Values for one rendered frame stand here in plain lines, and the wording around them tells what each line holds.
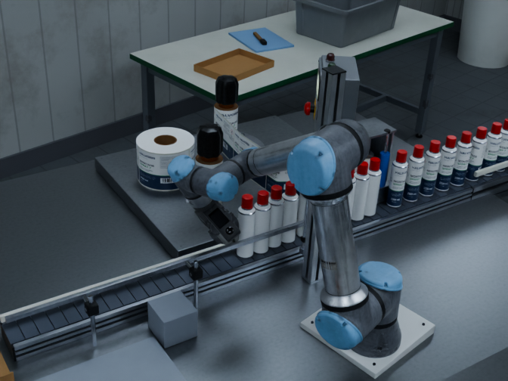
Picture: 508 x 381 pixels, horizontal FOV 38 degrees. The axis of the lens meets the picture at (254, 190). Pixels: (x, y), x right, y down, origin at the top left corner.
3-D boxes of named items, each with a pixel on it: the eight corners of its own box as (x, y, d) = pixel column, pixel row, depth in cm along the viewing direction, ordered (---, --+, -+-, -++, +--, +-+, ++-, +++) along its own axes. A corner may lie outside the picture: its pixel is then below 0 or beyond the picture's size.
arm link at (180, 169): (181, 178, 189) (159, 171, 195) (199, 203, 197) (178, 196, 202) (198, 155, 192) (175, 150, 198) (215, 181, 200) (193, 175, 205)
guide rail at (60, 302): (345, 209, 233) (346, 206, 232) (348, 212, 232) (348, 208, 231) (5, 320, 182) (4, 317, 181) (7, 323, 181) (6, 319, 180)
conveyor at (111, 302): (452, 185, 271) (454, 176, 269) (469, 196, 265) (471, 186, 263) (3, 336, 192) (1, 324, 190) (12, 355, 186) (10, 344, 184)
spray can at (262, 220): (264, 243, 227) (267, 187, 216) (271, 252, 223) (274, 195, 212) (249, 246, 225) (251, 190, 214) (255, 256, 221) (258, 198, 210)
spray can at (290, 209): (290, 233, 232) (295, 178, 222) (297, 242, 228) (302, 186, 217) (275, 236, 230) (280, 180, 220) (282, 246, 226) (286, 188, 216)
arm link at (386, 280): (407, 308, 192) (413, 267, 185) (380, 335, 183) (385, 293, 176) (368, 288, 198) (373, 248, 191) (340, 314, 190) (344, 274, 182)
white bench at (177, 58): (347, 100, 540) (360, -8, 498) (432, 137, 494) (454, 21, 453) (135, 184, 424) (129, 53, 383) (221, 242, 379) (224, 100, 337)
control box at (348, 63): (348, 118, 212) (355, 56, 202) (351, 145, 197) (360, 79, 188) (312, 116, 212) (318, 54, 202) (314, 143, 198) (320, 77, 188)
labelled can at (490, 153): (484, 168, 275) (496, 119, 264) (495, 175, 271) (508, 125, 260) (475, 171, 272) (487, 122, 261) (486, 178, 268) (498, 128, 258)
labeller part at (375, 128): (374, 119, 248) (375, 116, 247) (396, 131, 240) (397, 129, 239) (342, 127, 241) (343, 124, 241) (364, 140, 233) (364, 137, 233)
